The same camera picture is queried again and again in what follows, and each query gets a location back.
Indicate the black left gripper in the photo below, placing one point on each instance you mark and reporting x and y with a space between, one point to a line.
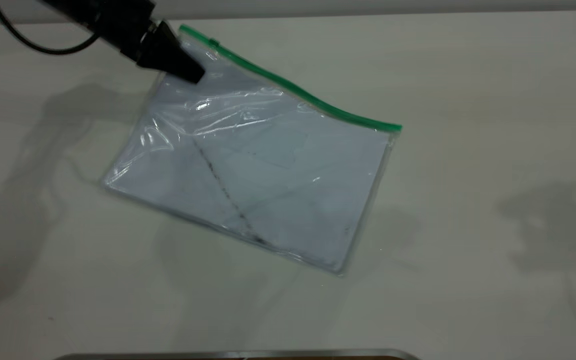
113 22

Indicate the green zipper slider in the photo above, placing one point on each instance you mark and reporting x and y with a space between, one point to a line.
213 42

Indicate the clear plastic zipper bag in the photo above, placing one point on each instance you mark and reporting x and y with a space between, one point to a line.
268 170

